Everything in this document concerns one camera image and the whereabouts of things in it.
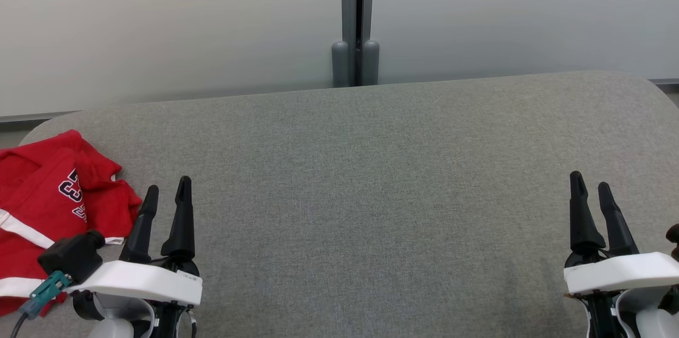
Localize grey partition post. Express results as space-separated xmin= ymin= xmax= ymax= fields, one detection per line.
xmin=332 ymin=0 xmax=380 ymax=88

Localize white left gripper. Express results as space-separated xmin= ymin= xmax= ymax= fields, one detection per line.
xmin=66 ymin=176 xmax=203 ymax=338

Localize red shorts with white band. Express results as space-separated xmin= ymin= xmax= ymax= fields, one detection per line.
xmin=0 ymin=210 xmax=128 ymax=318

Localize black cable with teal connector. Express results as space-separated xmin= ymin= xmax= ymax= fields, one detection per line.
xmin=10 ymin=272 xmax=73 ymax=338

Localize red shirt with white sleeves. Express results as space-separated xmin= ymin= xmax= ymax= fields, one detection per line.
xmin=0 ymin=129 xmax=143 ymax=246

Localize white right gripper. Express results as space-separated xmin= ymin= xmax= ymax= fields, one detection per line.
xmin=563 ymin=171 xmax=679 ymax=338

